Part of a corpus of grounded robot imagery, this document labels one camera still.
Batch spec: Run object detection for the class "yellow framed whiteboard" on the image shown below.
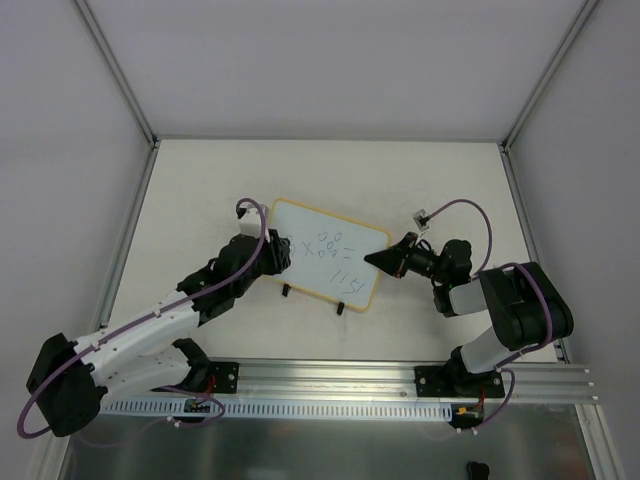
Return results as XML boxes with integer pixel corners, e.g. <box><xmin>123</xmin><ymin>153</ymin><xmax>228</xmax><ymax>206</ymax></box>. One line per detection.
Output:
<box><xmin>270</xmin><ymin>198</ymin><xmax>391</xmax><ymax>312</ymax></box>

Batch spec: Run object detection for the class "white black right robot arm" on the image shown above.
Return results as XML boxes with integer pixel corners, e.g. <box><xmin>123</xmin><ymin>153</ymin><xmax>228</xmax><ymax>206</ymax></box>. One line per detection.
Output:
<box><xmin>364</xmin><ymin>232</ymin><xmax>574</xmax><ymax>399</ymax></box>

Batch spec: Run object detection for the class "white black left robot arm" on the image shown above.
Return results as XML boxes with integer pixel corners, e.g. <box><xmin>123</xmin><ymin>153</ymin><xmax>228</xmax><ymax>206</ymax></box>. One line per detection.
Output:
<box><xmin>26</xmin><ymin>229</ymin><xmax>291</xmax><ymax>437</ymax></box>

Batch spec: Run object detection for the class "black object bottom edge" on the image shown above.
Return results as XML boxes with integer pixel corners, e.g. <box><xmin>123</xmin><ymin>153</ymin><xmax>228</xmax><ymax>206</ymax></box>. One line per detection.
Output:
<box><xmin>467</xmin><ymin>461</ymin><xmax>491</xmax><ymax>480</ymax></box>

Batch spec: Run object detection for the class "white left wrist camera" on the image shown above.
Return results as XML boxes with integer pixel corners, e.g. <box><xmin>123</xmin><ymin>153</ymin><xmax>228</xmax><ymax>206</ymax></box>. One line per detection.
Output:
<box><xmin>237</xmin><ymin>204</ymin><xmax>269</xmax><ymax>239</ymax></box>

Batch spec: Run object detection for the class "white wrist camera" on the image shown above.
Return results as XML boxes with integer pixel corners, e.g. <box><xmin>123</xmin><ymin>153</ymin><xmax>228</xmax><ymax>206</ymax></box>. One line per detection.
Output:
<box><xmin>237</xmin><ymin>204</ymin><xmax>269</xmax><ymax>239</ymax></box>
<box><xmin>412</xmin><ymin>209</ymin><xmax>430</xmax><ymax>231</ymax></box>

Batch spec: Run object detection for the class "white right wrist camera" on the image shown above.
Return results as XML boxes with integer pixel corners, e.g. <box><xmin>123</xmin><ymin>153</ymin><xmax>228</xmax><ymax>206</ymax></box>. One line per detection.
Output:
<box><xmin>412</xmin><ymin>209</ymin><xmax>430</xmax><ymax>231</ymax></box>

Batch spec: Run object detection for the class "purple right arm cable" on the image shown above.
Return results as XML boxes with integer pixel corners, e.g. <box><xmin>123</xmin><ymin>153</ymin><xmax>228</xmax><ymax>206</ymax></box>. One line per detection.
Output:
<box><xmin>423</xmin><ymin>199</ymin><xmax>559</xmax><ymax>436</ymax></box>

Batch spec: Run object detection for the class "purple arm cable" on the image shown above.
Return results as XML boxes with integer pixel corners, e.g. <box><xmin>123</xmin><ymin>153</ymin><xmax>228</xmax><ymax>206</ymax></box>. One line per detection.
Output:
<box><xmin>423</xmin><ymin>199</ymin><xmax>559</xmax><ymax>436</ymax></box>
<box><xmin>16</xmin><ymin>197</ymin><xmax>274</xmax><ymax>448</ymax></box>

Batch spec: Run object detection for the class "aluminium mounting rail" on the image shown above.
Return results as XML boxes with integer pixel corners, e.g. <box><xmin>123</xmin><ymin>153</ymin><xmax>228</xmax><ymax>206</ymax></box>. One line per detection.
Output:
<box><xmin>149</xmin><ymin>355</ymin><xmax>601</xmax><ymax>404</ymax></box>

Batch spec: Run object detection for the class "white slotted cable duct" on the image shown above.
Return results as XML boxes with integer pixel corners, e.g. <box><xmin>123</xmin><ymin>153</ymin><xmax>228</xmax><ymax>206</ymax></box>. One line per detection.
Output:
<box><xmin>102</xmin><ymin>396</ymin><xmax>453</xmax><ymax>423</ymax></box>

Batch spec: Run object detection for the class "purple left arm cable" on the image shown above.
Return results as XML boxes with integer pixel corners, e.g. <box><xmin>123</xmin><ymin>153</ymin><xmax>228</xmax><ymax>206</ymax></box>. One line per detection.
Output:
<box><xmin>16</xmin><ymin>197</ymin><xmax>274</xmax><ymax>448</ymax></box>

